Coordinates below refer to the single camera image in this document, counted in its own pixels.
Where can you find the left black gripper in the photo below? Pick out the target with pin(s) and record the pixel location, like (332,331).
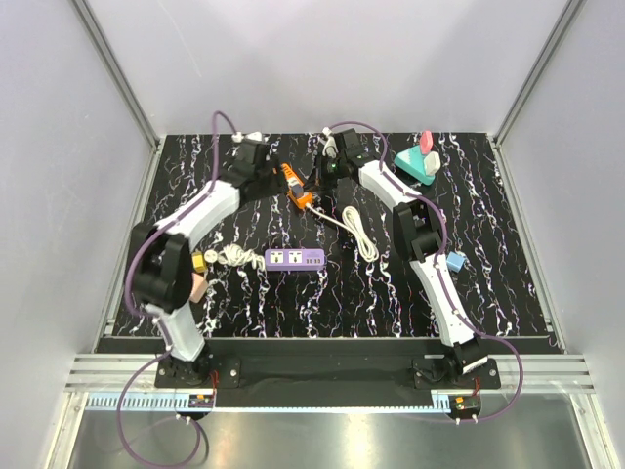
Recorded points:
(272,167)

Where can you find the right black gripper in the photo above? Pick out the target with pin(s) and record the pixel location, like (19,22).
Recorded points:
(327,185)

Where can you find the orange power strip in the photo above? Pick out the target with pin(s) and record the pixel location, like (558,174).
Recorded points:
(306,197)

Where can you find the grey usb charger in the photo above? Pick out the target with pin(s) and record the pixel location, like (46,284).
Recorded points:
(295,187)

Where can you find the teal power strip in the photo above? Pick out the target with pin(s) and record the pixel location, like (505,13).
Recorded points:
(412,162)

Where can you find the pink plug adapter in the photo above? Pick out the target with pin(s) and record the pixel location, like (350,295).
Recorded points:
(426,142)

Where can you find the white plug adapter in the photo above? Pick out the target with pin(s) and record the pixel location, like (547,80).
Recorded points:
(431,163)

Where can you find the purple power strip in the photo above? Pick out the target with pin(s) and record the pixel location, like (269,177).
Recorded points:
(295,259)

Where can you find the yellow white charger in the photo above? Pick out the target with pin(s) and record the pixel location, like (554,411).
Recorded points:
(198,262)

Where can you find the pink cube deer adapter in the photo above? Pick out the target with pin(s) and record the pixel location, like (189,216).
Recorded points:
(199,288)

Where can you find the blue usb charger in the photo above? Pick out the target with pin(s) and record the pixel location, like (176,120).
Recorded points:
(455,261)

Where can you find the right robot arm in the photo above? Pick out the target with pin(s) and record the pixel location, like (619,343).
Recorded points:
(419,238)

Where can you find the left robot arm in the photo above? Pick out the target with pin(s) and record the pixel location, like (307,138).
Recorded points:
(159,281)

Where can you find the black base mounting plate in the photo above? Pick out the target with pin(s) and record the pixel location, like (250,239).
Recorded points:
(334,373)

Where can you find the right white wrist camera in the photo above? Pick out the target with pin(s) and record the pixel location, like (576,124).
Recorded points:
(329,144)

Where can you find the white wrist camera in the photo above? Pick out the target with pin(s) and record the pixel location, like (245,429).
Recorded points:
(329,144)
(257,136)

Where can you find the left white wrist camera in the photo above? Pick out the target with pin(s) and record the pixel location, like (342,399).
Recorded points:
(257,136)

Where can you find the aluminium frame rail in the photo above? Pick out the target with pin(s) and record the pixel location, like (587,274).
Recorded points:
(94,30)

